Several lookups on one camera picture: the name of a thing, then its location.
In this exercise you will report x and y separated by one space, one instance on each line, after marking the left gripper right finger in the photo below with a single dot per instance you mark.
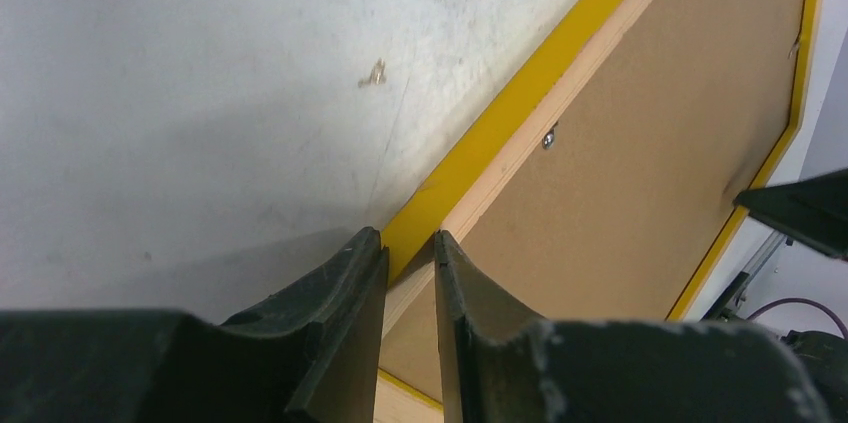
503 362

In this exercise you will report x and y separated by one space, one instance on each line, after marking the yellow wooden picture frame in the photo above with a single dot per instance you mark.
503 122

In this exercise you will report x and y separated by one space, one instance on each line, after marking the aluminium front rail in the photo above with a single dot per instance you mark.
728 303

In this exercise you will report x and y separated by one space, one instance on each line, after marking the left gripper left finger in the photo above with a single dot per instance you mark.
308 353

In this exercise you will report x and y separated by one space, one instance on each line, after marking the brown frame backing board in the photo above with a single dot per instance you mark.
629 175

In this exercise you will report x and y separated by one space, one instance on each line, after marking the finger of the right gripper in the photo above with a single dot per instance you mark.
812 212

